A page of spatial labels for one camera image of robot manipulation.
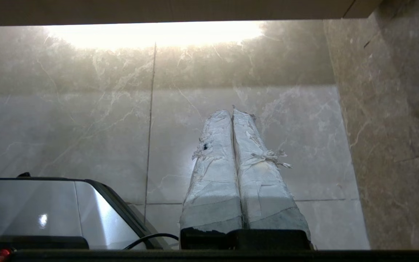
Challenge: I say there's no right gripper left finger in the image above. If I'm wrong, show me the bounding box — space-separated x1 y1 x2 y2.
179 110 243 250

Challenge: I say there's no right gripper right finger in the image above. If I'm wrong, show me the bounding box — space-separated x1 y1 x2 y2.
232 106 312 250

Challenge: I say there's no black cable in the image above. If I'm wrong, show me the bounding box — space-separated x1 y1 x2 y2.
123 233 179 250

